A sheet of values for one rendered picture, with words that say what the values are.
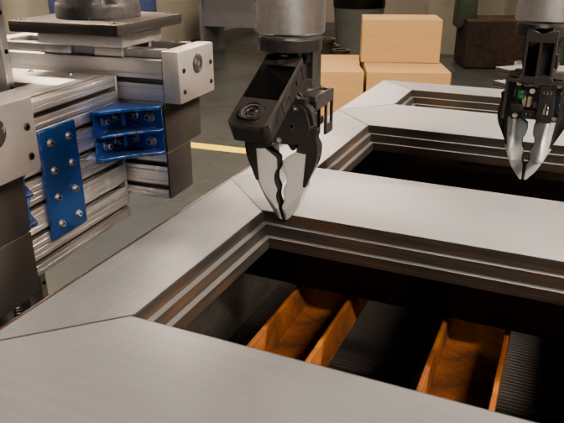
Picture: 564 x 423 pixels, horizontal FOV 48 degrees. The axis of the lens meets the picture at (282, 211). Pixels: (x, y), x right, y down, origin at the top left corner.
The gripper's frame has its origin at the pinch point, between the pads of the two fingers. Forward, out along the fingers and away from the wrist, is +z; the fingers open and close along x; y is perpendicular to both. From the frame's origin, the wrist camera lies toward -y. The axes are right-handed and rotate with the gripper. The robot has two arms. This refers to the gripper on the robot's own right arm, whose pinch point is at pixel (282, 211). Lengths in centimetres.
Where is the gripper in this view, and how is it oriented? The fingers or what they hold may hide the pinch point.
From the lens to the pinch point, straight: 75.8
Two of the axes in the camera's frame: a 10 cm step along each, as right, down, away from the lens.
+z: 0.0, 9.2, 3.8
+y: 4.1, -3.5, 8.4
